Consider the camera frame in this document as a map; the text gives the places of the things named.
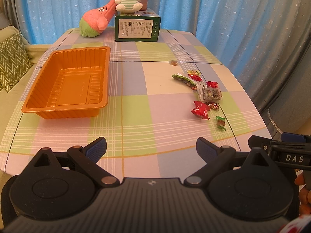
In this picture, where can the red crinkled snack packet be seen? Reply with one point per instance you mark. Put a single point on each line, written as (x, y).
(201, 110)

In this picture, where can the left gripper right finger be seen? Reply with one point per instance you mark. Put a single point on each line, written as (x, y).
(217, 161)

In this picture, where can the light green sofa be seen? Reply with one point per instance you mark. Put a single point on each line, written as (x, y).
(9, 100)

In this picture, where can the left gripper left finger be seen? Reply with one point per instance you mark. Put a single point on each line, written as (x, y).
(85, 160)

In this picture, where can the yellow green candy packet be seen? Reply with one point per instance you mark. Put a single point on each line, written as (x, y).
(193, 72)

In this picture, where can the small red candy packet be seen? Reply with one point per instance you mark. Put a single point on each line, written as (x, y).
(195, 77)

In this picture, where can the clear grey snack pack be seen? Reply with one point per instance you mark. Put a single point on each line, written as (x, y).
(208, 94)

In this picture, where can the green carton box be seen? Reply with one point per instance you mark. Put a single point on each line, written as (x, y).
(141, 26)

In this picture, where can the green zigzag cushion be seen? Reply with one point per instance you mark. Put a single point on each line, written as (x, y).
(14, 61)

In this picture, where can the checkered tablecloth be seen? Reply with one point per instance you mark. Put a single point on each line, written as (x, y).
(148, 124)

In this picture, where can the blue star curtain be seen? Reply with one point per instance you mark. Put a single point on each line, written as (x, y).
(258, 40)

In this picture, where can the dark red foil candy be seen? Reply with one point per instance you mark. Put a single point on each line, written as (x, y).
(213, 105)

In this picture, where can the green white snack bag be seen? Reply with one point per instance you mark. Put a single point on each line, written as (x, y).
(186, 80)

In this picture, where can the pink starfish plush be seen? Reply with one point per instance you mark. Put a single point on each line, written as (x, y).
(95, 21)

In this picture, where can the green brown candy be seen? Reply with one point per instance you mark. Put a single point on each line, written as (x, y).
(221, 123)

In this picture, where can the small brown candy cube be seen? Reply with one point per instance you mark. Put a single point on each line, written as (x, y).
(173, 62)

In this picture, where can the right hand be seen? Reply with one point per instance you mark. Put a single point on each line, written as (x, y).
(304, 196)

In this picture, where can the grey lace-trim fabric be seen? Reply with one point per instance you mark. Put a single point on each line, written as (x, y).
(290, 112)

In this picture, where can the orange plastic tray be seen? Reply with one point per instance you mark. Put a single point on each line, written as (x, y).
(72, 83)

